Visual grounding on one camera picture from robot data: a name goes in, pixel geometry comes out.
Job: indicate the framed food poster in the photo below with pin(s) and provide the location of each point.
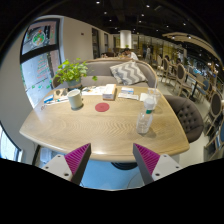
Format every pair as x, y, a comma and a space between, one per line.
39, 36

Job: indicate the white tissue box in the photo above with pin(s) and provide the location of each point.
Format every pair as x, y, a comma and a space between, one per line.
109, 92

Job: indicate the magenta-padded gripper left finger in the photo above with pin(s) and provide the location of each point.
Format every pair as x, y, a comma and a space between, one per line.
75, 160

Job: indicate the grey upholstered sofa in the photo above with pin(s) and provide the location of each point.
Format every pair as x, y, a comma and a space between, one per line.
100, 70

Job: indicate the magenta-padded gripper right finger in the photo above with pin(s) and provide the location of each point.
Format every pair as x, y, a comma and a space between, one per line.
148, 160

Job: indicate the group of ceiling lights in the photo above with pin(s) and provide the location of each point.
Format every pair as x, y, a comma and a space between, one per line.
147, 6

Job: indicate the grey white chevron cushion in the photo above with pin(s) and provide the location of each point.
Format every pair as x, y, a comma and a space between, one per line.
128, 73

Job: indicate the pale green ceramic mug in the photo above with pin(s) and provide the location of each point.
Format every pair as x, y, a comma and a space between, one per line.
75, 99

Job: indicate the flat blue card box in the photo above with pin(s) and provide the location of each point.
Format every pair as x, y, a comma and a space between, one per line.
48, 98

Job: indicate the dark grey tufted chair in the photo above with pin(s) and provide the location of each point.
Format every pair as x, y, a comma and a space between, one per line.
186, 115

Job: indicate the person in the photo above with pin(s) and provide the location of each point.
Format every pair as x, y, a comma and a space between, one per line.
130, 54

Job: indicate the small blue white packet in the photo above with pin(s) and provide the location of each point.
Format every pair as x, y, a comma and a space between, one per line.
127, 90

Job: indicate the green potted plant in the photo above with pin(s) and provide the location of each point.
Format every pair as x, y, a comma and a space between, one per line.
71, 71

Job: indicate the flat round red coaster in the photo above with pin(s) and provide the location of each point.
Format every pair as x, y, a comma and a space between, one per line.
102, 107

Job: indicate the white napkin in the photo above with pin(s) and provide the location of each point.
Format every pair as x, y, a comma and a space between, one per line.
143, 96

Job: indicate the clear plastic water bottle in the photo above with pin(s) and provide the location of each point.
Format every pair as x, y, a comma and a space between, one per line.
144, 121

